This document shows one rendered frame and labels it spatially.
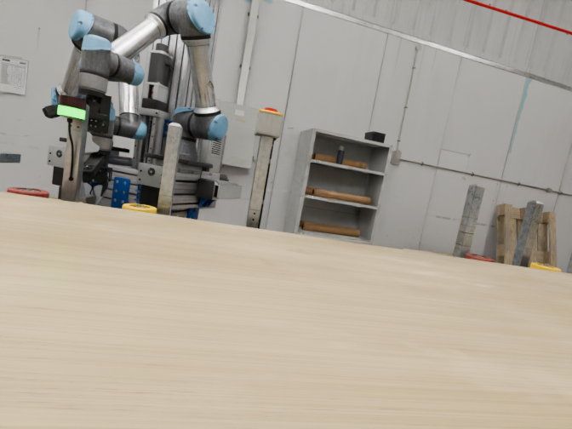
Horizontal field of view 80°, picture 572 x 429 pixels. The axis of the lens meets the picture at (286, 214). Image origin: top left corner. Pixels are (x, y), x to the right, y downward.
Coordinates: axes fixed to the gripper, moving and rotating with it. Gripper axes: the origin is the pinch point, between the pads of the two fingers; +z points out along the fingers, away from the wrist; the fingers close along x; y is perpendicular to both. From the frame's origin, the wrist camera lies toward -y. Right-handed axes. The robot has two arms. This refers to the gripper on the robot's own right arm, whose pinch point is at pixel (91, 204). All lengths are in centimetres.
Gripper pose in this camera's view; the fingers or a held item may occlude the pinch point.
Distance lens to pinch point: 141.1
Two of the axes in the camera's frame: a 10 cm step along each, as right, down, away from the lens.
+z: -1.8, 9.8, 1.3
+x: -9.7, -1.5, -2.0
